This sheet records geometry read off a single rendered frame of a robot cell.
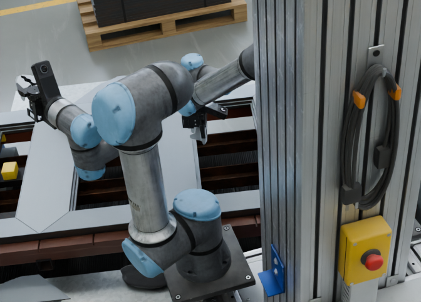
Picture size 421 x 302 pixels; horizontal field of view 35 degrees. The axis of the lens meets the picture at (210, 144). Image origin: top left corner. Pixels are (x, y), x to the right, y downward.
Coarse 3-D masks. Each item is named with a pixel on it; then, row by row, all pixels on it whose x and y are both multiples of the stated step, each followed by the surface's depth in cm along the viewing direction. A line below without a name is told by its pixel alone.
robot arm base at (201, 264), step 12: (192, 252) 171; (204, 252) 170; (216, 252) 172; (228, 252) 178; (180, 264) 176; (192, 264) 173; (204, 264) 172; (216, 264) 173; (228, 264) 177; (192, 276) 174; (204, 276) 174; (216, 276) 175
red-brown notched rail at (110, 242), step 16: (416, 208) 222; (224, 224) 221; (240, 224) 220; (256, 224) 222; (48, 240) 221; (64, 240) 221; (80, 240) 220; (96, 240) 220; (112, 240) 219; (0, 256) 219; (16, 256) 220; (32, 256) 220; (48, 256) 221; (64, 256) 222; (80, 256) 222
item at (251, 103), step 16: (0, 128) 271; (16, 128) 272; (32, 128) 272; (256, 128) 260; (0, 144) 267; (256, 208) 222; (128, 224) 221; (0, 240) 221; (16, 240) 221; (32, 240) 222
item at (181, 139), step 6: (186, 132) 257; (162, 138) 255; (168, 138) 255; (174, 138) 255; (180, 138) 254; (186, 138) 254; (162, 144) 253; (168, 144) 252; (174, 144) 252; (180, 144) 252; (186, 144) 251; (192, 144) 251
